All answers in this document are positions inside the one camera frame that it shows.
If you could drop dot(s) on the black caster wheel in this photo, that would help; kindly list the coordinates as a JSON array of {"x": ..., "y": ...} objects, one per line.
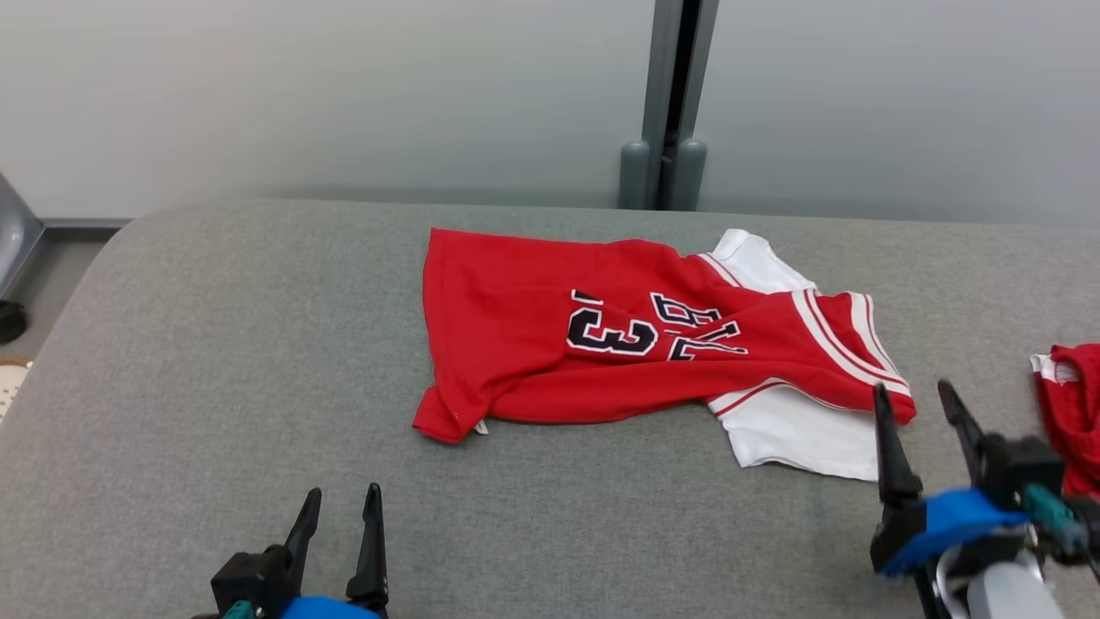
[{"x": 10, "y": 322}]

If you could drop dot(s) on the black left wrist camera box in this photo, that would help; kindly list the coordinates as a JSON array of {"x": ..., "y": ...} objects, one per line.
[{"x": 253, "y": 580}]

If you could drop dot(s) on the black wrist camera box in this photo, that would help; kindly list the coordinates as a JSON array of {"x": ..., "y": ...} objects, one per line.
[
  {"x": 1023, "y": 468},
  {"x": 253, "y": 580}
]

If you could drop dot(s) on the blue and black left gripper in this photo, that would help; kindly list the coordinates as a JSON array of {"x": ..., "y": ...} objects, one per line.
[{"x": 326, "y": 609}]

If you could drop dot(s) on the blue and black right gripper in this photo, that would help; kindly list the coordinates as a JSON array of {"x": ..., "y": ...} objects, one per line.
[{"x": 954, "y": 516}]

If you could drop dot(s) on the grey partition post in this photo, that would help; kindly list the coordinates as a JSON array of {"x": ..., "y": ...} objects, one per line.
[{"x": 657, "y": 86}]

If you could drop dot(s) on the beige perforated object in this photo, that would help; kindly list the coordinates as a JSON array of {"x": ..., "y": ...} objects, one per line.
[{"x": 10, "y": 387}]

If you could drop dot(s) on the red and white basketball jersey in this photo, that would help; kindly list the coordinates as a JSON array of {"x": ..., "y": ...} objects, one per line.
[{"x": 516, "y": 327}]

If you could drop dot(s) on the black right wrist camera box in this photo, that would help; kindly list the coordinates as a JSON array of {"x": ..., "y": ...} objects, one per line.
[{"x": 1023, "y": 468}]

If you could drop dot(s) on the grey metal frame leg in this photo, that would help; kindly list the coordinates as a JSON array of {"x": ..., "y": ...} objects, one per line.
[{"x": 13, "y": 232}]

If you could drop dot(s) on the red shorts with white stripe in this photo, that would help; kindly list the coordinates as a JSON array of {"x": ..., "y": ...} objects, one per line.
[{"x": 1078, "y": 413}]

